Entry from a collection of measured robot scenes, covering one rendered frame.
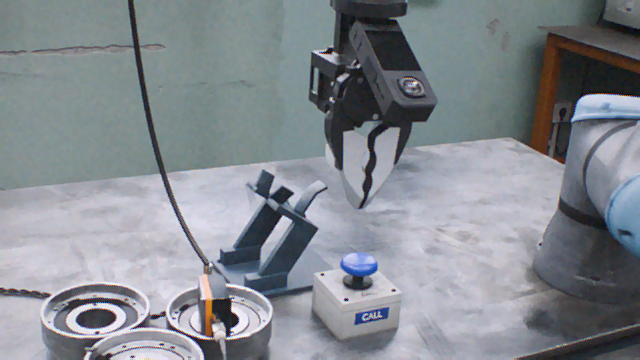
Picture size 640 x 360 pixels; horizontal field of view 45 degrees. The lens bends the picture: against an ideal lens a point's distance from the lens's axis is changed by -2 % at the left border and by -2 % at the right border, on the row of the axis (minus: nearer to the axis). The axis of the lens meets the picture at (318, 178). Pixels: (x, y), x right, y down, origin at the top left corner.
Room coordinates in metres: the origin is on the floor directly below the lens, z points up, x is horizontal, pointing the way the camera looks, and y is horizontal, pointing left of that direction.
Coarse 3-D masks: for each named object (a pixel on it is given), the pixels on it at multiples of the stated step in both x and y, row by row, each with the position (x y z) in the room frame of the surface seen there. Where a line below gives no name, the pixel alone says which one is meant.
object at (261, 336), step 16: (192, 288) 0.72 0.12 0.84; (240, 288) 0.72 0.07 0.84; (176, 304) 0.69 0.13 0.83; (192, 304) 0.70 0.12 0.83; (256, 304) 0.71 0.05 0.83; (176, 320) 0.67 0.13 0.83; (192, 320) 0.67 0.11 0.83; (240, 320) 0.68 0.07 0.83; (272, 320) 0.68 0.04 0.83; (192, 336) 0.63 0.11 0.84; (208, 336) 0.65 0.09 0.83; (240, 336) 0.63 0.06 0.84; (256, 336) 0.64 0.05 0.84; (208, 352) 0.63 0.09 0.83; (240, 352) 0.63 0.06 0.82; (256, 352) 0.64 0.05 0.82
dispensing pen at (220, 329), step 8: (208, 264) 0.72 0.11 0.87; (208, 272) 0.72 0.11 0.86; (208, 280) 0.68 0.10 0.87; (216, 280) 0.68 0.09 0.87; (224, 280) 0.68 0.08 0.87; (216, 288) 0.67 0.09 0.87; (224, 288) 0.67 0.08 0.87; (216, 296) 0.65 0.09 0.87; (224, 296) 0.65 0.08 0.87; (216, 304) 0.65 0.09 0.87; (224, 304) 0.65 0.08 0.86; (216, 312) 0.65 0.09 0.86; (224, 312) 0.65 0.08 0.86; (216, 320) 0.63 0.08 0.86; (224, 320) 0.65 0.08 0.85; (216, 328) 0.62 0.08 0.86; (224, 328) 0.62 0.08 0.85; (216, 336) 0.61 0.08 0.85; (224, 336) 0.61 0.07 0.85; (224, 344) 0.60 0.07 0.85; (224, 352) 0.59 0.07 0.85
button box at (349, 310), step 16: (320, 272) 0.76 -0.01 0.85; (336, 272) 0.76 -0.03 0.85; (320, 288) 0.74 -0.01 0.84; (336, 288) 0.73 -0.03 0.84; (352, 288) 0.73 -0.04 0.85; (368, 288) 0.73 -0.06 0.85; (384, 288) 0.74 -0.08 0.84; (320, 304) 0.74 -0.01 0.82; (336, 304) 0.71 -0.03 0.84; (352, 304) 0.70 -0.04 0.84; (368, 304) 0.71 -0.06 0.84; (384, 304) 0.72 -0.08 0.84; (400, 304) 0.73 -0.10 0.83; (336, 320) 0.71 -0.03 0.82; (352, 320) 0.70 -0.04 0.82; (368, 320) 0.71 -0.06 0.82; (384, 320) 0.72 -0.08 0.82; (336, 336) 0.70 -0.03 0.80; (352, 336) 0.70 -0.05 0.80
